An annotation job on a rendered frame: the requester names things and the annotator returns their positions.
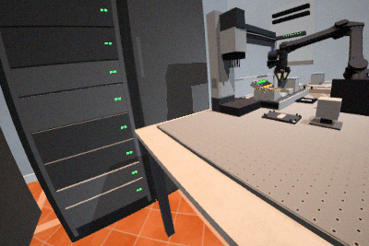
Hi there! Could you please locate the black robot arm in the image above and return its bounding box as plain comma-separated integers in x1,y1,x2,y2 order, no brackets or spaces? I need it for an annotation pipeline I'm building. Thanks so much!
267,19,369,79

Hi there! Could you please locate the black rectangular pad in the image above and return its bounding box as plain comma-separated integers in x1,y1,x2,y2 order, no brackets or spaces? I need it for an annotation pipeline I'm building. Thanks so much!
294,97,317,104

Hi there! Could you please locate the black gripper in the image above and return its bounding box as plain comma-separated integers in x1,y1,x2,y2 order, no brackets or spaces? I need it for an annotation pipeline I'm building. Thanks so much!
274,59,291,82

